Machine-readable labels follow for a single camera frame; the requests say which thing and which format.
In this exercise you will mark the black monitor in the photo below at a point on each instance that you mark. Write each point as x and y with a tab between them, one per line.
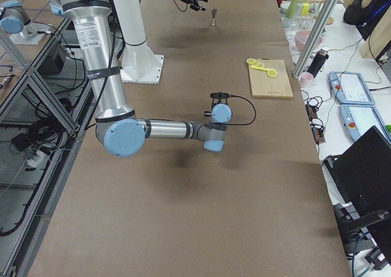
362	177

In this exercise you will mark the teach pendant near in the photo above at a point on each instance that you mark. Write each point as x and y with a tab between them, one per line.
358	119

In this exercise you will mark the teach pendant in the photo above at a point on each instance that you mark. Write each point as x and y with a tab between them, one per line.
358	119
350	88

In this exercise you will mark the person in black jacket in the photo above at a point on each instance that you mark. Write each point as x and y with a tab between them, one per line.
365	15

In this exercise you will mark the steel measuring jigger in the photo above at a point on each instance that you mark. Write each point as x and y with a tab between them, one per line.
213	14

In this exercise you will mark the aluminium frame post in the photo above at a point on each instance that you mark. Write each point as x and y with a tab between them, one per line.
325	12

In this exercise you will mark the green tall cup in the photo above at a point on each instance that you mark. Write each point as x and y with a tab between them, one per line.
292	9

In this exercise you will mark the black insulated bottle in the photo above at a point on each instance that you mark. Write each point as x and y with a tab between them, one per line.
318	61

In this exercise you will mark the teach pendant far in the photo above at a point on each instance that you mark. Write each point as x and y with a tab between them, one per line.
350	88

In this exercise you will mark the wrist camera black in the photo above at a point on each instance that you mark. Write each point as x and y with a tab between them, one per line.
219	95

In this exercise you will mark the yellow plastic spoon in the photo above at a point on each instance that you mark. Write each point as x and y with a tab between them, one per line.
261	68

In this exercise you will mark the pink cup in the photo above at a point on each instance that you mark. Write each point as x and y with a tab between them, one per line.
305	79

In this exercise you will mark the wooden cutting board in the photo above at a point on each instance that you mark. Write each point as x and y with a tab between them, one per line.
263	86

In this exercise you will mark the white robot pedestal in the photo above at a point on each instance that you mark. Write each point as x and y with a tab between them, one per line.
139	63

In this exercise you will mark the lemon slice on spoon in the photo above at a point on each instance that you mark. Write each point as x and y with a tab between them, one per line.
272	73

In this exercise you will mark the pink bowl with ice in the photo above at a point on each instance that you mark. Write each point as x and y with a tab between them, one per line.
301	38

